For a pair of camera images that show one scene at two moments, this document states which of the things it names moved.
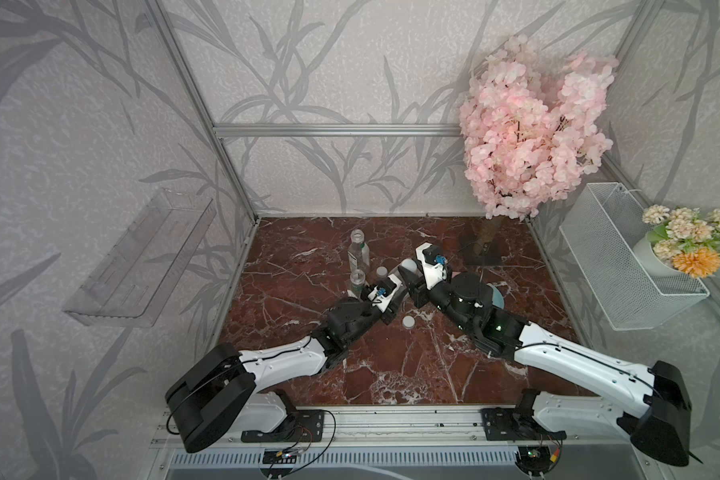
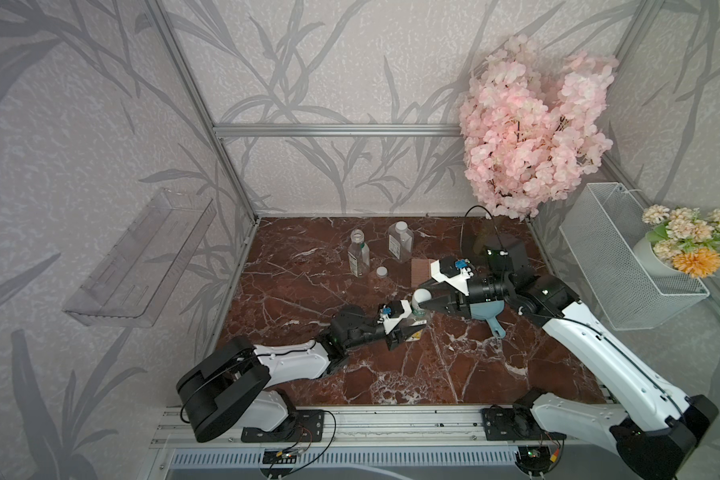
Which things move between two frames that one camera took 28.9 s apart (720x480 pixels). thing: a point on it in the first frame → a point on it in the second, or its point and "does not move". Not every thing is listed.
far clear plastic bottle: [358, 251] does not move
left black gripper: [389, 314] → [398, 337]
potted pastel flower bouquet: [684, 241] does not move
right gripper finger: [410, 277] → [446, 304]
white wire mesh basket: [602, 232] does not move
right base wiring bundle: [539, 459] does not move
